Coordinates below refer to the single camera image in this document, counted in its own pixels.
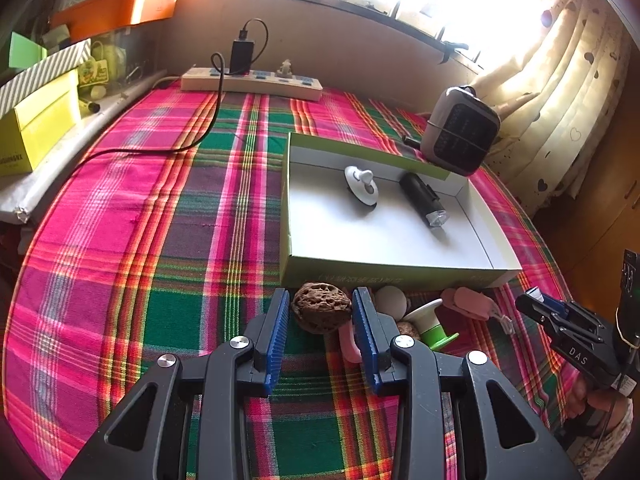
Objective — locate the yellow cardboard box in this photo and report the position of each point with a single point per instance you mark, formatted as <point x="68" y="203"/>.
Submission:
<point x="40" y="120"/>

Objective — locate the green card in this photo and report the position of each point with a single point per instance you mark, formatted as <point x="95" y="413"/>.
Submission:
<point x="27" y="50"/>

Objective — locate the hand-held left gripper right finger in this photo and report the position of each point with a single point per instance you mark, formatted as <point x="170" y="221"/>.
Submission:
<point x="367" y="345"/>

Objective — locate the white power strip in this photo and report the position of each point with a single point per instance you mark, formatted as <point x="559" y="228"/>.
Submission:
<point x="200" y="81"/>

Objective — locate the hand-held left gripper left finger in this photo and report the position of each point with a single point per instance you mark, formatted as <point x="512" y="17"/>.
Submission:
<point x="277" y="340"/>

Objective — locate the grey fan heater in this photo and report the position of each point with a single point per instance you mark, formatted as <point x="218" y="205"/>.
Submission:
<point x="457" y="132"/>

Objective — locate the striped cardboard box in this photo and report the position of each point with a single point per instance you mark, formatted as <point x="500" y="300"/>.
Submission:
<point x="45" y="72"/>

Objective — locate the beige round ball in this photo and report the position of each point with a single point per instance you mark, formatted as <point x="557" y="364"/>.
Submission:
<point x="391" y="301"/>

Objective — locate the green-edged cardboard box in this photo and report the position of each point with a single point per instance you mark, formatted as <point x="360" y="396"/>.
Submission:
<point x="350" y="240"/>

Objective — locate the pink rounded case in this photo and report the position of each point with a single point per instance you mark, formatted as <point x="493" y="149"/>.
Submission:
<point x="467" y="304"/>

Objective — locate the black plug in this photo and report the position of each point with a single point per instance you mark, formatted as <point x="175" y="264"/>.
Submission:
<point x="412" y="141"/>

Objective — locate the orange box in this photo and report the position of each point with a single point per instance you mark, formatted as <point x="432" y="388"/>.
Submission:
<point x="120" y="10"/>

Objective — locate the black window latch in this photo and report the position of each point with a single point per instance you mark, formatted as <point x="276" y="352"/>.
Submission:
<point x="447" y="50"/>

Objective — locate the person's right hand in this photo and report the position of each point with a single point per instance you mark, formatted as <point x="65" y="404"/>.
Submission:
<point x="597" y="402"/>

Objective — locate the plaid cloth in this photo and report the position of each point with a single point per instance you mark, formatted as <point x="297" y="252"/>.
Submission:
<point x="150" y="240"/>

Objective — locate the clear plastic container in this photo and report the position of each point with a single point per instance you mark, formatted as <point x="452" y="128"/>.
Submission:
<point x="120" y="57"/>

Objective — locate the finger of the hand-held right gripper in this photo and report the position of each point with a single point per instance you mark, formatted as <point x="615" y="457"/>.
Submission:
<point x="531" y="310"/>
<point x="550" y="302"/>

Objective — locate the brown walnut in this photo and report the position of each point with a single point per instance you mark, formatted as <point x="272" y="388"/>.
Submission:
<point x="407" y="331"/>
<point x="320" y="306"/>

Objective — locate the pink plastic piece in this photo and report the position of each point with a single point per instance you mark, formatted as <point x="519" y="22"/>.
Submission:
<point x="350" y="347"/>

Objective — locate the black charger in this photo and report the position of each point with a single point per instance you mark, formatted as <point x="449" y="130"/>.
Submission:
<point x="241" y="57"/>

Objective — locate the black bike light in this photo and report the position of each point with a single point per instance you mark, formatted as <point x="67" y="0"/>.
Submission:
<point x="420" y="197"/>

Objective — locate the small white plug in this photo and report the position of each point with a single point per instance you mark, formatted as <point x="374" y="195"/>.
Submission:
<point x="285" y="69"/>

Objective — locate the white and green spool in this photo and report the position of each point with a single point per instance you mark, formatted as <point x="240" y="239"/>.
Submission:
<point x="430" y="327"/>

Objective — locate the cream heart-print curtain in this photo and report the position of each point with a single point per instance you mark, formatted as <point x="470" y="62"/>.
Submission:
<point x="565" y="110"/>

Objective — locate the person's right forearm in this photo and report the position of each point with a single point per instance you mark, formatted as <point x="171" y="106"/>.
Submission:
<point x="612" y="442"/>

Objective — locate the white suction knob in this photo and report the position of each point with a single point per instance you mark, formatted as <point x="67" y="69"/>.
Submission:
<point x="357" y="182"/>

